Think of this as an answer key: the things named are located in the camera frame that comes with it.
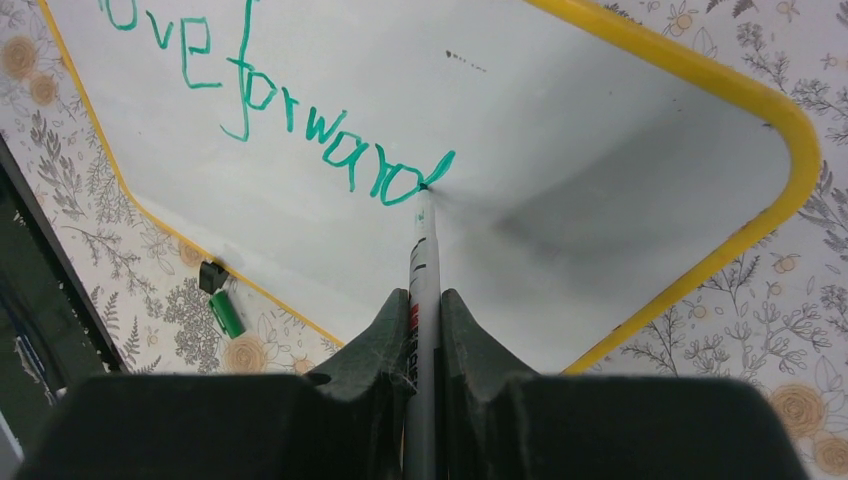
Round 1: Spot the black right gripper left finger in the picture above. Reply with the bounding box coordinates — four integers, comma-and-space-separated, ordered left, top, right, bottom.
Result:
16, 289, 411, 479

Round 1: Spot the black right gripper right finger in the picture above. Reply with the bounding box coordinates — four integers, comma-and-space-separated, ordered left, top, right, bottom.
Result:
440, 289, 807, 479

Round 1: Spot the green whiteboard marker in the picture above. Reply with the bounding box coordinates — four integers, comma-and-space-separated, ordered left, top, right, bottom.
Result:
403, 183, 441, 479

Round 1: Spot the green marker cap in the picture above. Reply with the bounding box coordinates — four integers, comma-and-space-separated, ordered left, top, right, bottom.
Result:
208, 290, 245, 339

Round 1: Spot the yellow framed whiteboard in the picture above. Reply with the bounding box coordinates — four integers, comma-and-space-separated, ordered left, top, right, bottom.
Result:
43, 1, 820, 372

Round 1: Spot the black whiteboard foot clip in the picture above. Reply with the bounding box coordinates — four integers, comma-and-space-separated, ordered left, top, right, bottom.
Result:
198, 261, 230, 295

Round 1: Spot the floral table mat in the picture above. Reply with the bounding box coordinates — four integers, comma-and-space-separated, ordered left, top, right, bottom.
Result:
1, 1, 847, 479

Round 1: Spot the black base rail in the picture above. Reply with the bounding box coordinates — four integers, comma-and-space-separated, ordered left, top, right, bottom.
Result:
1, 144, 124, 458

